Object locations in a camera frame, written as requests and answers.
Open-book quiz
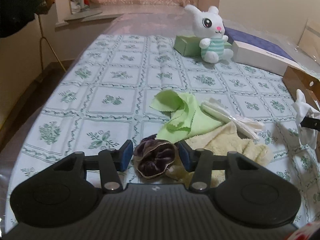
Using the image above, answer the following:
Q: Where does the white glove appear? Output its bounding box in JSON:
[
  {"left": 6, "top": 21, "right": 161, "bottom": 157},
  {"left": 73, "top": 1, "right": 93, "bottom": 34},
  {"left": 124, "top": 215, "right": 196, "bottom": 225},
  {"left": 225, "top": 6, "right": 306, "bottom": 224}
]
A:
[{"left": 292, "top": 89, "right": 319, "bottom": 150}]

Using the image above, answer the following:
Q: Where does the cream fluffy towel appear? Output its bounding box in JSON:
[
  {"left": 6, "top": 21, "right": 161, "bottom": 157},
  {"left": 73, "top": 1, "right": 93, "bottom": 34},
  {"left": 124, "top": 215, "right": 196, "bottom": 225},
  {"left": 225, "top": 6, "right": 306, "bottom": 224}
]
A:
[{"left": 165, "top": 122, "right": 273, "bottom": 187}]

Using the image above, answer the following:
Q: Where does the dark purple velvet scrunchie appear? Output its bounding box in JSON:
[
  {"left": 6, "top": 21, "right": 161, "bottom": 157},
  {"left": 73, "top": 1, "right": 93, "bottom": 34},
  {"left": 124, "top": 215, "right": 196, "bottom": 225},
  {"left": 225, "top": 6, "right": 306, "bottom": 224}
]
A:
[{"left": 133, "top": 134, "right": 178, "bottom": 179}]

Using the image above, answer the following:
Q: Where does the light green cloth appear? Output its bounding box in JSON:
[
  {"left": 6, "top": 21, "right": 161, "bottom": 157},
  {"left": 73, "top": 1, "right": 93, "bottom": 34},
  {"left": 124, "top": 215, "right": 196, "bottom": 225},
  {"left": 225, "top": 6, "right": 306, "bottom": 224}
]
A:
[{"left": 150, "top": 90, "right": 224, "bottom": 143}]

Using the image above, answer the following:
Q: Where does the brown cardboard box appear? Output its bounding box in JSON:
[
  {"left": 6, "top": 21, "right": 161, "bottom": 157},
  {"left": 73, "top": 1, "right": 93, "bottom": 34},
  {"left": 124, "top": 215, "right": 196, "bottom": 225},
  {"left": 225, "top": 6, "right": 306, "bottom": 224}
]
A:
[{"left": 282, "top": 66, "right": 320, "bottom": 110}]

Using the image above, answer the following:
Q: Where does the white folded cloth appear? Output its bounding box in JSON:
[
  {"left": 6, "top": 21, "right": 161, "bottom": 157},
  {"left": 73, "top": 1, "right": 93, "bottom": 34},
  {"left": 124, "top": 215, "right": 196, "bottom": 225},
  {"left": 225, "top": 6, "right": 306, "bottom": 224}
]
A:
[{"left": 201, "top": 98, "right": 265, "bottom": 141}]

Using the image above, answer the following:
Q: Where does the wooden headboard in plastic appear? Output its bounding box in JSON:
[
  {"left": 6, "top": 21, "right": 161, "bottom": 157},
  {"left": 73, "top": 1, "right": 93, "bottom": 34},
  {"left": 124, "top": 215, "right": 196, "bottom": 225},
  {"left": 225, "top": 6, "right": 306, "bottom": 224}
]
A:
[{"left": 298, "top": 19, "right": 319, "bottom": 58}]

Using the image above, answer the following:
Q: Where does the blue and white gift box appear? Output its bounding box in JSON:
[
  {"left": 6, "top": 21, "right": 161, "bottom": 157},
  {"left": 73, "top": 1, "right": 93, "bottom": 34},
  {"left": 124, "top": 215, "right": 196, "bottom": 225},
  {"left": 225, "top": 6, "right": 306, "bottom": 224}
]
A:
[{"left": 225, "top": 27, "right": 300, "bottom": 76}]

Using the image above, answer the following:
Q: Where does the green tissue box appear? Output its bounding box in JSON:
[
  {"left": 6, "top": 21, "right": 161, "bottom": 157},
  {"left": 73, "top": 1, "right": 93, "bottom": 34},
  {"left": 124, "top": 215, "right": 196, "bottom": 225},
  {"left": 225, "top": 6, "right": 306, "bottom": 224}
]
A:
[{"left": 174, "top": 36, "right": 234, "bottom": 60}]

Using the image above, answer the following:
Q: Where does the white plush bunny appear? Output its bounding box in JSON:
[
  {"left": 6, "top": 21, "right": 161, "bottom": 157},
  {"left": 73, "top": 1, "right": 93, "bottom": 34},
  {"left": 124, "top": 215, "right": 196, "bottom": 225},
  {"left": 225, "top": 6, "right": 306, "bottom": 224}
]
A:
[{"left": 184, "top": 4, "right": 234, "bottom": 64}]

